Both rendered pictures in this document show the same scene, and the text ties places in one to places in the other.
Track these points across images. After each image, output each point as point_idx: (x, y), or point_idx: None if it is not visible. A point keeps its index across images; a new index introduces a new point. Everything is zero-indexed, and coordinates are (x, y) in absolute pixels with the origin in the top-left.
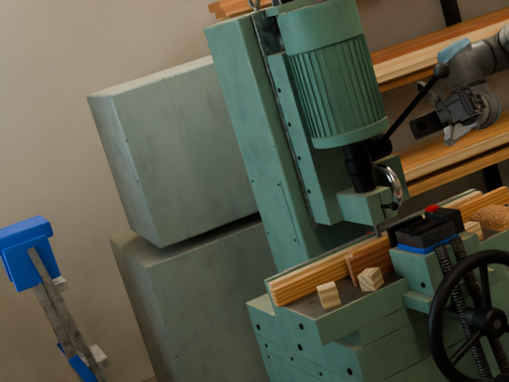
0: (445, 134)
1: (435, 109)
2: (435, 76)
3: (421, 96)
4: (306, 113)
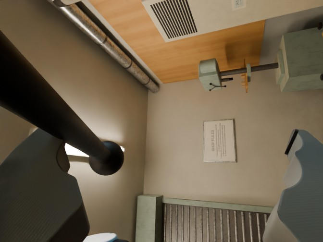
0: (298, 181)
1: (116, 240)
2: (113, 142)
3: (84, 123)
4: None
